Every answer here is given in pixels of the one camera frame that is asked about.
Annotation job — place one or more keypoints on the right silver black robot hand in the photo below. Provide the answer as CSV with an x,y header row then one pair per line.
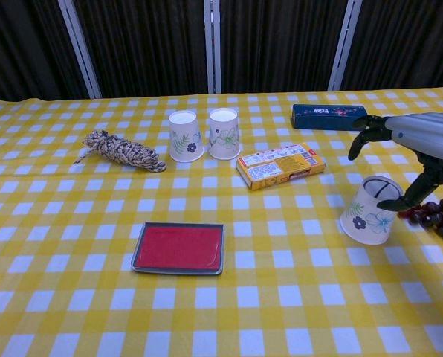
x,y
429,135

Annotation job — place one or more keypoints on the paper cup with line-marked base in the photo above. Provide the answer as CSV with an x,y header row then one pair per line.
x,y
366,221

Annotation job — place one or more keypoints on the paper cup with green flower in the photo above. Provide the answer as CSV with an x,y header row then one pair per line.
x,y
223,139

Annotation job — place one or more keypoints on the floral paper cup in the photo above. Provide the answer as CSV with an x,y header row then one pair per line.
x,y
184,143

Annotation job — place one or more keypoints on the dark red grape bunch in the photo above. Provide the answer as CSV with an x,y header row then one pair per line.
x,y
435,219

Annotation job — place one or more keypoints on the dark ribbed partition panel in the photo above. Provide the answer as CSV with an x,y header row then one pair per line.
x,y
281,48
411,44
24,48
147,48

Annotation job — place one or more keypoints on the dark blue printed box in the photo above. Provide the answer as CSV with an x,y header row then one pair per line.
x,y
325,117

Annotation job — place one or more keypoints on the yellow cardboard box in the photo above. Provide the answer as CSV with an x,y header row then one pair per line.
x,y
277,167

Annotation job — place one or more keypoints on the yellow checked tablecloth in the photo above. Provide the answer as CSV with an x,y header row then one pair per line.
x,y
281,297

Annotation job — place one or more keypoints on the red ink pad tray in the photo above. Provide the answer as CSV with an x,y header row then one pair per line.
x,y
180,247

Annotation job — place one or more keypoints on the white partition post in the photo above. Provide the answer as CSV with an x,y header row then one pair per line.
x,y
344,48
81,52
213,48

